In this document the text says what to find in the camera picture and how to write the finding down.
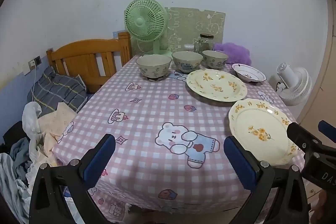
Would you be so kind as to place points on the striped blue cloth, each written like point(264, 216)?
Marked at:
point(10, 182)

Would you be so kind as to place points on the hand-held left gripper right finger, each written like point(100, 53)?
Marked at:
point(240, 161)

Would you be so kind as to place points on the dark coaster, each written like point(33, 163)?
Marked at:
point(155, 79)

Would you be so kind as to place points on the white plate with red rim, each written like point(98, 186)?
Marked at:
point(248, 71)

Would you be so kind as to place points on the green printed wall mat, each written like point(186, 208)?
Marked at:
point(189, 24)

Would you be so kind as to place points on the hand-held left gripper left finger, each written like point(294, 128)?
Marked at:
point(98, 158)

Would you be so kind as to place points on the cream bowl with blue print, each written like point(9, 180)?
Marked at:
point(187, 62)

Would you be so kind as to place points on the cotton swab container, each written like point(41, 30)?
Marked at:
point(189, 47)

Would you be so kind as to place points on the beige cabinet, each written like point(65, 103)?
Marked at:
point(323, 82)

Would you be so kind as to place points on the wall socket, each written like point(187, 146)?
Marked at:
point(34, 61)

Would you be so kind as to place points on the cream bowl with leaf print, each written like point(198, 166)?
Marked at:
point(215, 60)

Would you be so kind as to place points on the green desk fan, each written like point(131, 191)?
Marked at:
point(143, 20)

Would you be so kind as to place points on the wooden bed headboard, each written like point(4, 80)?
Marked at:
point(84, 56)

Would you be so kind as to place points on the purple plush toy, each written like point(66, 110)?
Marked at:
point(233, 52)

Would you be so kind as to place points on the cream floral bowl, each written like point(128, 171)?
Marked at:
point(153, 66)

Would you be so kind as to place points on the grey plaid pillow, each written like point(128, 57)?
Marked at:
point(57, 90)

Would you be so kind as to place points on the dark cloth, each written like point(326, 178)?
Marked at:
point(13, 132)

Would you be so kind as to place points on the white clip fan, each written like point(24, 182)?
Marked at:
point(294, 82)

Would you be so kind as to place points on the pink checkered printed tablecloth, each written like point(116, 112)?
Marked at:
point(144, 108)

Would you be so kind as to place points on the glass jar with dark lid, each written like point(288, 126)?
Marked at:
point(204, 43)

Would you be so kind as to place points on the white plastic bag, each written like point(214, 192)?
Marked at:
point(30, 116)

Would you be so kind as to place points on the cream yellow-flowered plate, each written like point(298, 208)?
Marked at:
point(260, 132)
point(216, 85)

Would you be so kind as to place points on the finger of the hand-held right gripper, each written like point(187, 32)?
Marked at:
point(302, 136)
point(326, 128)

